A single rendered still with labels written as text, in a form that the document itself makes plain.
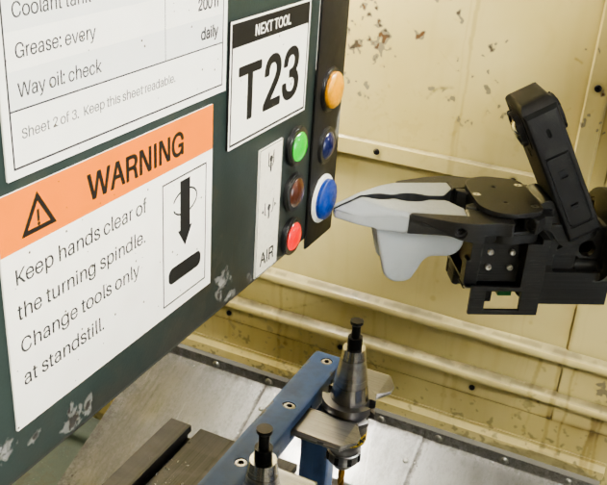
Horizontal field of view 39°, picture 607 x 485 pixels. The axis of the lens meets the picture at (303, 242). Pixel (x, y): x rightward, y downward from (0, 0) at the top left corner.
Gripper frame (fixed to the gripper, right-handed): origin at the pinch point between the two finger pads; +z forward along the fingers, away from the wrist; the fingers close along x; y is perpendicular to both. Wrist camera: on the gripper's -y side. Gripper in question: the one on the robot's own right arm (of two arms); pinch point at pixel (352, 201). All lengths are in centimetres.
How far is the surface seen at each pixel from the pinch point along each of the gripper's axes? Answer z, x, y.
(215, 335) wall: 10, 87, 66
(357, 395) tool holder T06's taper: -6.4, 22.8, 33.5
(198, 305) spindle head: 10.5, -13.8, 0.8
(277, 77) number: 6.2, -6.7, -10.6
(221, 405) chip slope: 9, 77, 75
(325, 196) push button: 2.1, -0.9, -0.7
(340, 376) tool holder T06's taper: -4.4, 23.8, 31.5
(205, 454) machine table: 11, 54, 67
